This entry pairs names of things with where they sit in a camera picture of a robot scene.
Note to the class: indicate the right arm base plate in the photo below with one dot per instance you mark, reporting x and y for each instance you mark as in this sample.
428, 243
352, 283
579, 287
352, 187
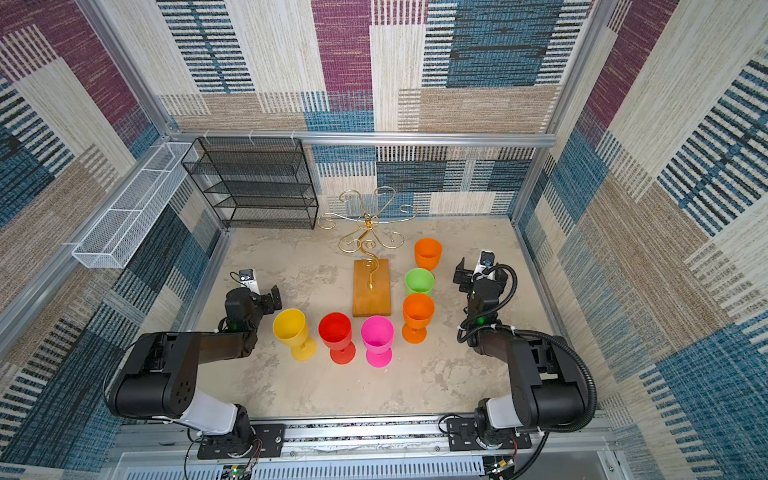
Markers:
463, 436

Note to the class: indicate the pink wine glass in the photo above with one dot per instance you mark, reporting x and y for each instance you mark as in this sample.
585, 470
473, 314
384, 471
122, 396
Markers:
377, 334

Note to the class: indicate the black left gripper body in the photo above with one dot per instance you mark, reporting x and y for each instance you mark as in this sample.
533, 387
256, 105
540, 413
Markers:
268, 307

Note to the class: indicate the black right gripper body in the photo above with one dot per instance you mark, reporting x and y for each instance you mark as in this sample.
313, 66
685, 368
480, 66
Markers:
464, 276

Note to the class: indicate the aluminium front rail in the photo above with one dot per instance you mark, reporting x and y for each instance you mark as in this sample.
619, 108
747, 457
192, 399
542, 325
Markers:
368, 447

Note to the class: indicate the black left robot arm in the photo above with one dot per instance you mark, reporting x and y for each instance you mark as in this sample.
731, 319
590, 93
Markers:
159, 378

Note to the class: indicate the white mesh wall basket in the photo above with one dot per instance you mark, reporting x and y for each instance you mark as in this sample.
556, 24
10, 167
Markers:
114, 239

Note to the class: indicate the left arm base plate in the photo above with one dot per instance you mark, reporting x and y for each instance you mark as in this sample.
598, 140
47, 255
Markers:
259, 440

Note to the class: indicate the orange wooden rack base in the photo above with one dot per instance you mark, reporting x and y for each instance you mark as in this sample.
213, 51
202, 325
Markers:
371, 289

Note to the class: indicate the red wine glass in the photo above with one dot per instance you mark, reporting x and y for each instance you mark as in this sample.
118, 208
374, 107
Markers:
335, 330

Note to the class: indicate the yellow wine glass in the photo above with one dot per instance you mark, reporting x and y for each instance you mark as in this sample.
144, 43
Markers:
290, 327

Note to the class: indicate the black mesh shelf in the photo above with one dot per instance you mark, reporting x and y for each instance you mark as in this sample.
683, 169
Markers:
254, 182

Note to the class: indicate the orange wine glass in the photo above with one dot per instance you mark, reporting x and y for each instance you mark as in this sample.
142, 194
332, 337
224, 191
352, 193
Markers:
418, 311
427, 253

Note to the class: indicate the gold wire glass rack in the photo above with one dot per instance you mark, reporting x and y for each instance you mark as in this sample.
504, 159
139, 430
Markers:
364, 238

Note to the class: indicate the green wine glass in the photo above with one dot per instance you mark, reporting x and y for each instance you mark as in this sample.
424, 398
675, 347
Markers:
419, 281

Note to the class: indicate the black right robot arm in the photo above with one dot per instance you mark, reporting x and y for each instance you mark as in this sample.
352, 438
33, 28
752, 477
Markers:
550, 387

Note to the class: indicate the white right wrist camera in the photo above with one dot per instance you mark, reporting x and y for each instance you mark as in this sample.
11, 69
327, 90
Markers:
485, 262

